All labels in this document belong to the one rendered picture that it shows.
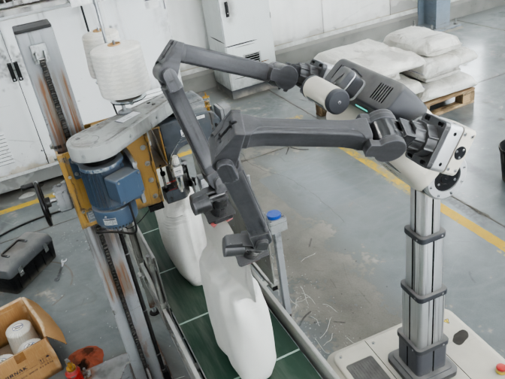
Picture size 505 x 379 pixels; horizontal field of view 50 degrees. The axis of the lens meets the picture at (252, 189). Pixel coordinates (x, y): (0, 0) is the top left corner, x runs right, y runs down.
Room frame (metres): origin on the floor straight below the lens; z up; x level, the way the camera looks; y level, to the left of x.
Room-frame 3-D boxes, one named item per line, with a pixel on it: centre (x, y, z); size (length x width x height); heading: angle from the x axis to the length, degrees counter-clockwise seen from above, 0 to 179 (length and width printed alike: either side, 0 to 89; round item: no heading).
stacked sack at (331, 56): (4.83, -1.08, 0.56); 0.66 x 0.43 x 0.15; 108
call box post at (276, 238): (1.94, -0.07, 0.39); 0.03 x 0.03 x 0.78; 20
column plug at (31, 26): (1.90, 0.64, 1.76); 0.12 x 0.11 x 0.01; 110
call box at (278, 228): (1.94, -0.07, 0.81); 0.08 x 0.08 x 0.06; 20
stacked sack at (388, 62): (4.45, -1.24, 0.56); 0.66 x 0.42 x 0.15; 110
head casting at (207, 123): (2.08, 0.24, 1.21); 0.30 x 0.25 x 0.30; 20
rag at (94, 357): (2.14, 1.01, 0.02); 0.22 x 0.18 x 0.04; 20
